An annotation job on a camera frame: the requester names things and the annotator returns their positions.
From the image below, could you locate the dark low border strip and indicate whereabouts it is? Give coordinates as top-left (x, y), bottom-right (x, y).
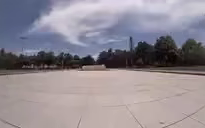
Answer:
top-left (0, 67), bottom-right (205, 77)

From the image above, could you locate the pale concrete slab plaza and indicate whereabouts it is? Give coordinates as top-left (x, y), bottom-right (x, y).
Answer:
top-left (0, 68), bottom-right (205, 128)

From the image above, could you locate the pole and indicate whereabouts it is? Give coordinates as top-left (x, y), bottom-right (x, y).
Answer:
top-left (128, 35), bottom-right (134, 68)

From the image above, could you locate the pale low wall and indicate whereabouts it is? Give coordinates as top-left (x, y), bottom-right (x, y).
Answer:
top-left (81, 64), bottom-right (107, 71)

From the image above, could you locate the row of trees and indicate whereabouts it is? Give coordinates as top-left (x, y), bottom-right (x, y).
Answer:
top-left (0, 35), bottom-right (205, 70)

